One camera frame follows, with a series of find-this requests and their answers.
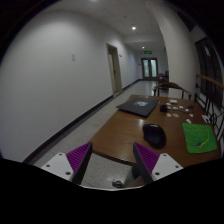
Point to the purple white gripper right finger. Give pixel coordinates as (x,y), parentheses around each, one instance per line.
(153,166)

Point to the wooden chair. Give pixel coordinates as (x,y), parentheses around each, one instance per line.
(171,85)

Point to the green exit sign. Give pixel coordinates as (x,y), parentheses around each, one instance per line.
(147,52)

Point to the small black round object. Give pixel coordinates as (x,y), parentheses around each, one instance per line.
(163,108)

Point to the green mouse pad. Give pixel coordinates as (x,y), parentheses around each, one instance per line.
(199,138)

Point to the white small box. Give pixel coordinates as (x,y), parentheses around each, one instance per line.
(173,101)

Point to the wooden handrail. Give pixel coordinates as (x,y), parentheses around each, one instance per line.
(210,80)

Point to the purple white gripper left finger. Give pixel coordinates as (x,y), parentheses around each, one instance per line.
(71,166)

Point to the black computer mouse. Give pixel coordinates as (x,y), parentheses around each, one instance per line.
(154,135)

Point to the dark window frame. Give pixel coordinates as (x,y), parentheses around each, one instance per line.
(210,67)

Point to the wooden side door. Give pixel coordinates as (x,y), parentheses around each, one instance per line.
(114,67)

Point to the black laptop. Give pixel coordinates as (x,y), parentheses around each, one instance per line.
(139,106)

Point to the glass double exit door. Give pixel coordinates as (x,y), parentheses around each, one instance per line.
(149,68)

